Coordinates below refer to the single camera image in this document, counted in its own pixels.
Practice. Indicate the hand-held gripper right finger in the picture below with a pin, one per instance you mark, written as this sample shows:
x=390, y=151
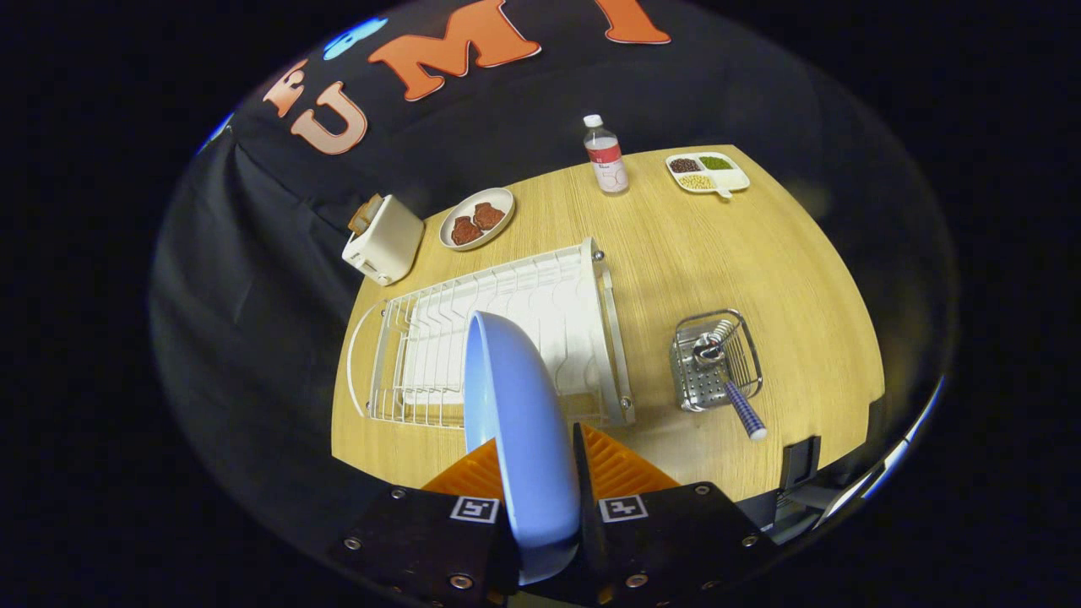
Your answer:
x=589, y=523

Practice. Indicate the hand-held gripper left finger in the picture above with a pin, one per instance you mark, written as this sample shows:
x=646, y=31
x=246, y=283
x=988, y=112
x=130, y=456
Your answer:
x=422, y=540

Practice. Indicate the light blue plate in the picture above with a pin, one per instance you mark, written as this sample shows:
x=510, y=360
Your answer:
x=524, y=439

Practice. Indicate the metal cutlery basket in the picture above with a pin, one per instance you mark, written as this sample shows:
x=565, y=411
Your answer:
x=701, y=388

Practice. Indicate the small beige plate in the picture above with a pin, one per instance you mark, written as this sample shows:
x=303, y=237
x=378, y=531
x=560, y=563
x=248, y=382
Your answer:
x=500, y=201

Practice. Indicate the white divided dish with beans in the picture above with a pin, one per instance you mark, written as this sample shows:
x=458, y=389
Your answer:
x=733, y=179

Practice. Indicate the black table clamp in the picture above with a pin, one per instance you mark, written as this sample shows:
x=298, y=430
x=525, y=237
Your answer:
x=799, y=463

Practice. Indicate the white toaster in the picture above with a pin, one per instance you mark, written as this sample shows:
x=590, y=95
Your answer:
x=388, y=241

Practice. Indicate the brown meat piece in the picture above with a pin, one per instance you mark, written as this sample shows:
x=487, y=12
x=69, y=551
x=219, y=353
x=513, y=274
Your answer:
x=488, y=216
x=466, y=230

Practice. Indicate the toast slice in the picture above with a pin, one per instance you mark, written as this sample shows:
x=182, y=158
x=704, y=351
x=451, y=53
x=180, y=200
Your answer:
x=365, y=215

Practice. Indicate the clear bottle with white cap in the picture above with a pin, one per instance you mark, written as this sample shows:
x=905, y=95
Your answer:
x=606, y=160

